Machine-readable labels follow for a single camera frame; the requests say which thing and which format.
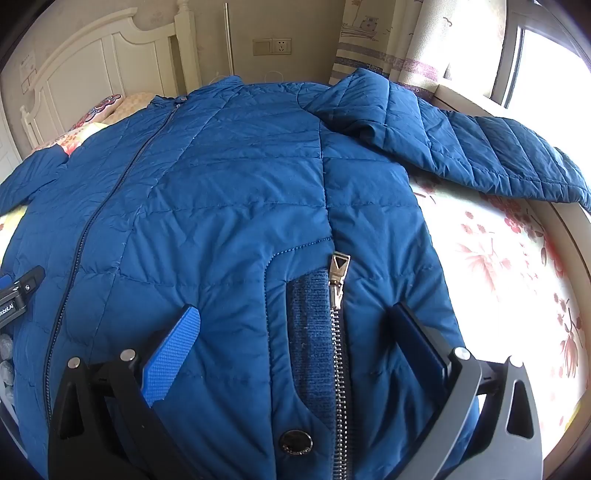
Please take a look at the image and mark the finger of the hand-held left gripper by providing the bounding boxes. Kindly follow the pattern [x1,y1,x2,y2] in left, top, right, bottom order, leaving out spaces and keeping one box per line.
[14,265,45,297]

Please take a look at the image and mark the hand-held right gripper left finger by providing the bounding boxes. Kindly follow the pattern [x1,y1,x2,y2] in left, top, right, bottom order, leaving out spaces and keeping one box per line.
[48,304,204,480]

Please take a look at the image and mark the patterned pillow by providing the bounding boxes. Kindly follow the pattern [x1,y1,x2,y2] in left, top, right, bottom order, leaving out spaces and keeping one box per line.
[69,93,123,132]

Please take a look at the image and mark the printed curtain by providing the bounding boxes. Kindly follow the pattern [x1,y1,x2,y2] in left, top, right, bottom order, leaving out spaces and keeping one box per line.
[330,0,509,100]

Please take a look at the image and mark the wall paper notes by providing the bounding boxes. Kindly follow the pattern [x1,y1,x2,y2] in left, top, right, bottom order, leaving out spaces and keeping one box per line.
[19,52,37,89]

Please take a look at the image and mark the white pole lamp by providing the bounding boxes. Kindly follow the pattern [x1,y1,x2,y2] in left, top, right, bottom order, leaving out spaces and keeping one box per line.
[223,2,236,77]

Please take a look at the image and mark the window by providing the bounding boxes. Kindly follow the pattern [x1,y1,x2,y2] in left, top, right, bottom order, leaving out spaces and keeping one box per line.
[492,0,591,121]

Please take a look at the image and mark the blue quilted jacket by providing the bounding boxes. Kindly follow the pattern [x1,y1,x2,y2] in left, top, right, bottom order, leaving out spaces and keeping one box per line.
[0,68,591,480]

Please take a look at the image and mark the white wardrobe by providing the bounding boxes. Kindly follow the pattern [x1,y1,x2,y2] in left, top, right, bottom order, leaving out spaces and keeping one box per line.
[0,111,21,185]

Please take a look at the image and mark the white wooden headboard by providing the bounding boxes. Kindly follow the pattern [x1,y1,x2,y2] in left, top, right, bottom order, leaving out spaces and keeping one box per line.
[18,0,202,148]

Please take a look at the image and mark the floral bed sheet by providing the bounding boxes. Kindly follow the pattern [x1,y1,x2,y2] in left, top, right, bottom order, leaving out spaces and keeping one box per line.
[0,92,587,467]

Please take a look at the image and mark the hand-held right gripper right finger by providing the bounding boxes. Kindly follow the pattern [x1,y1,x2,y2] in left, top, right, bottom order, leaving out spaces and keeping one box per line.
[388,302,544,480]

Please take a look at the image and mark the wall socket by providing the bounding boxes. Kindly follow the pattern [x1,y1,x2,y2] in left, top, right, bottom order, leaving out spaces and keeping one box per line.
[252,38,293,57]

